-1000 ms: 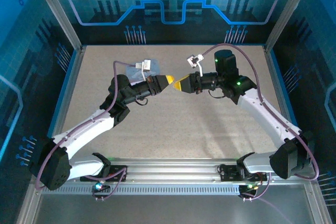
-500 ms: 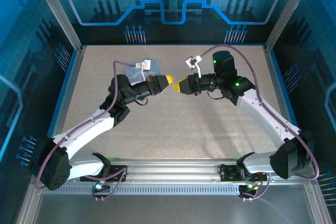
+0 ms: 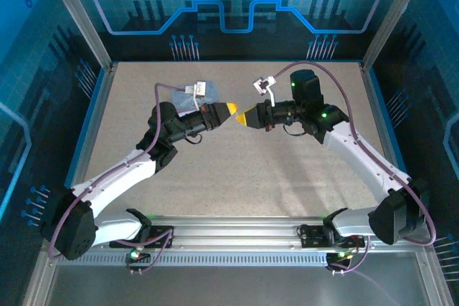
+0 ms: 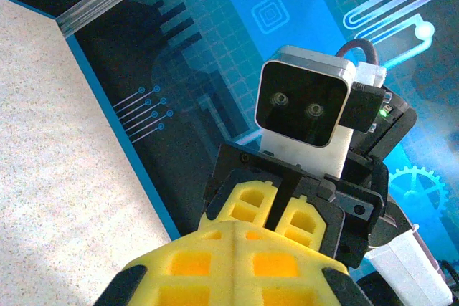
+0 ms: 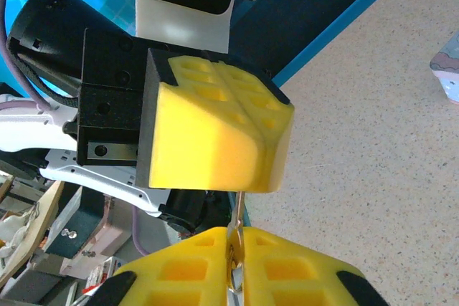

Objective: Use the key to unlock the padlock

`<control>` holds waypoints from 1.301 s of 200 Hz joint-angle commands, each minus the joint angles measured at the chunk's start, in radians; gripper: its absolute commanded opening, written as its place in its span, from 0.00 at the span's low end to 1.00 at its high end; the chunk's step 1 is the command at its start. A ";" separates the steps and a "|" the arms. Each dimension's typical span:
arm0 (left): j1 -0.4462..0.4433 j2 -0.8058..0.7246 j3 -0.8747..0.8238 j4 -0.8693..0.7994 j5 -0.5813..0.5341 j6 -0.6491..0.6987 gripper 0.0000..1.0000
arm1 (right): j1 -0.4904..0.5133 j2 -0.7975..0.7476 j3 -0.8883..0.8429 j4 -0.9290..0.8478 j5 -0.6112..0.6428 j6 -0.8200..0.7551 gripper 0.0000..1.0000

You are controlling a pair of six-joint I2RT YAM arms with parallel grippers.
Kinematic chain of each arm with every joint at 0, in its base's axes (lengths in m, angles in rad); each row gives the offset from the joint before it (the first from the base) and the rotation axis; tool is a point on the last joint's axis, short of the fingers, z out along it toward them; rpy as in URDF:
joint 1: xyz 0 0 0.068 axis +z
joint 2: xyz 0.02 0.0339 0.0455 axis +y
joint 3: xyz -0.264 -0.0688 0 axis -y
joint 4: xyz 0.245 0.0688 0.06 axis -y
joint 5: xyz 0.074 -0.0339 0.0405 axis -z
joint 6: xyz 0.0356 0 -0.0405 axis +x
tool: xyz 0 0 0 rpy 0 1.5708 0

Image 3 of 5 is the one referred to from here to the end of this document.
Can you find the aluminium frame post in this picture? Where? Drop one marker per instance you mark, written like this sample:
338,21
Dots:
394,12
77,12

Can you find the black LED connector box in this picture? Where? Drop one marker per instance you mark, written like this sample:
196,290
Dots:
340,256
136,256

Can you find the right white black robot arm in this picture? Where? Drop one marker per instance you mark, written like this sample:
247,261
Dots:
351,162

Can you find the clear plastic bag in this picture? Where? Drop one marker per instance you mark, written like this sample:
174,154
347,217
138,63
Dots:
214,92

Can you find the aluminium table side rail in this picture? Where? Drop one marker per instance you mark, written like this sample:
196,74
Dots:
98,112
376,112

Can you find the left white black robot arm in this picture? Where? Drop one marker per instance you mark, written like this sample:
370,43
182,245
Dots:
138,174

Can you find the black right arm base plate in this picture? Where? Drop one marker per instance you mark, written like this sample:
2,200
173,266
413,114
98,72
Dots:
313,236

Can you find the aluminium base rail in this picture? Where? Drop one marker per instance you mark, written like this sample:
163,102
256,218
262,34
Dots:
233,230

